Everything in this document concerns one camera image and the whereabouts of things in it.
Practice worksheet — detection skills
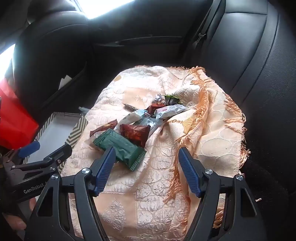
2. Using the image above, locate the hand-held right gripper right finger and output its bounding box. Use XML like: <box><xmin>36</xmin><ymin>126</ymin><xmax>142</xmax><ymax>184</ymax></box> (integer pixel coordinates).
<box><xmin>178</xmin><ymin>147</ymin><xmax>270</xmax><ymax>241</ymax></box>

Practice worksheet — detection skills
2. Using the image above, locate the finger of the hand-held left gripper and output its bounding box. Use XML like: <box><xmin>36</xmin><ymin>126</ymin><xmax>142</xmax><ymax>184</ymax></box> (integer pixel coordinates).
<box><xmin>9</xmin><ymin>144</ymin><xmax>73</xmax><ymax>179</ymax></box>
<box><xmin>3</xmin><ymin>141</ymin><xmax>41</xmax><ymax>165</ymax></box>

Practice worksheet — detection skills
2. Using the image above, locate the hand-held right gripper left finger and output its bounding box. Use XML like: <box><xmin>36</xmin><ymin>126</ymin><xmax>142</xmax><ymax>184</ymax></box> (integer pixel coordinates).
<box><xmin>27</xmin><ymin>146</ymin><xmax>117</xmax><ymax>241</ymax></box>

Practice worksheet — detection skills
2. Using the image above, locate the striped cardboard box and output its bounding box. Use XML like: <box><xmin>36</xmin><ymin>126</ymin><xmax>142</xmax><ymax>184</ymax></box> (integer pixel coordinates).
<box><xmin>21</xmin><ymin>112</ymin><xmax>89</xmax><ymax>173</ymax></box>

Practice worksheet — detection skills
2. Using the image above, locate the dark green snack packet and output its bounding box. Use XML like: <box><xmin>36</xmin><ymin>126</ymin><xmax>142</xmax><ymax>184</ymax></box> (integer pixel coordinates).
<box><xmin>92</xmin><ymin>129</ymin><xmax>147</xmax><ymax>172</ymax></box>

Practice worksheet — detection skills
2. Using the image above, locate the small brown snack packet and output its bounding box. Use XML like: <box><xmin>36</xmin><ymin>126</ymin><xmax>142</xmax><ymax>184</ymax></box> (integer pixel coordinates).
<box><xmin>90</xmin><ymin>119</ymin><xmax>118</xmax><ymax>137</ymax></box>

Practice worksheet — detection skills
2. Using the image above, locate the red brown snack packet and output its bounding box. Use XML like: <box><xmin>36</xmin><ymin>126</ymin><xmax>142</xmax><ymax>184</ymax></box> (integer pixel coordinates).
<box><xmin>120</xmin><ymin>123</ymin><xmax>151</xmax><ymax>148</ymax></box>

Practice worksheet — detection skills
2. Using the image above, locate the dark red snack packet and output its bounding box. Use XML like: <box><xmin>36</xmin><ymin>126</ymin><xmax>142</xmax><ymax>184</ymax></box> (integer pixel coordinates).
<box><xmin>146</xmin><ymin>103</ymin><xmax>167</xmax><ymax>117</ymax></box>

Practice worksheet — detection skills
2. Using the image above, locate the green striped black packet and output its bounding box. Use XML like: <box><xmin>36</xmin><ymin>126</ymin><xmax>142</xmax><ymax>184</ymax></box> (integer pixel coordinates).
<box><xmin>165</xmin><ymin>95</ymin><xmax>182</xmax><ymax>106</ymax></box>

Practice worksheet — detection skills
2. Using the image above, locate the person's left hand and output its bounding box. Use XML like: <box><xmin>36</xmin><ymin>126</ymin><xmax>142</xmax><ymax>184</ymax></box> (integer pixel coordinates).
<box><xmin>0</xmin><ymin>197</ymin><xmax>37</xmax><ymax>231</ymax></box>

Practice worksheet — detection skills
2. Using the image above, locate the red fabric bag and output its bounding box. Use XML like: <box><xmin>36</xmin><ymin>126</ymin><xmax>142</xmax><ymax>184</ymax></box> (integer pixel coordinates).
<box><xmin>0</xmin><ymin>77</ymin><xmax>40</xmax><ymax>150</ymax></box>

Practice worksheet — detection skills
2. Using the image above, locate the peach fringed blanket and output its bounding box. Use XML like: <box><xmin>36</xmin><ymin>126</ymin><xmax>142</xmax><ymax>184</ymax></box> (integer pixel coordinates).
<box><xmin>60</xmin><ymin>65</ymin><xmax>251</xmax><ymax>241</ymax></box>

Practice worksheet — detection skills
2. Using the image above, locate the white paper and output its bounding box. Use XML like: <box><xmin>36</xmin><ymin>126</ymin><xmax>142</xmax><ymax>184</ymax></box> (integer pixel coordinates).
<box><xmin>59</xmin><ymin>74</ymin><xmax>73</xmax><ymax>90</ymax></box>

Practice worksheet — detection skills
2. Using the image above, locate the black front seat back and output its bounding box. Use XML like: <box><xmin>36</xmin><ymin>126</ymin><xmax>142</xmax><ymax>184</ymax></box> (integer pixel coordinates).
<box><xmin>11</xmin><ymin>0</ymin><xmax>97</xmax><ymax>126</ymax></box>

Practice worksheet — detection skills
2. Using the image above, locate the black leather rear seat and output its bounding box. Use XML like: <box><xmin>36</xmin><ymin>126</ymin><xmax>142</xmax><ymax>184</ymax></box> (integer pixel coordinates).
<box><xmin>185</xmin><ymin>0</ymin><xmax>296</xmax><ymax>241</ymax></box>

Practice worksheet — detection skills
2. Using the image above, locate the black car door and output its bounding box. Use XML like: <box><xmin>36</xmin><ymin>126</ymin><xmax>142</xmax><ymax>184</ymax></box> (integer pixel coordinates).
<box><xmin>88</xmin><ymin>0</ymin><xmax>208</xmax><ymax>77</ymax></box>

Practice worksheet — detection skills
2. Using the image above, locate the black seat belt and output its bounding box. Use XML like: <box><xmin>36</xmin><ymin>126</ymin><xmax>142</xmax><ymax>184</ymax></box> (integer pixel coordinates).
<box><xmin>196</xmin><ymin>0</ymin><xmax>226</xmax><ymax>43</ymax></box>

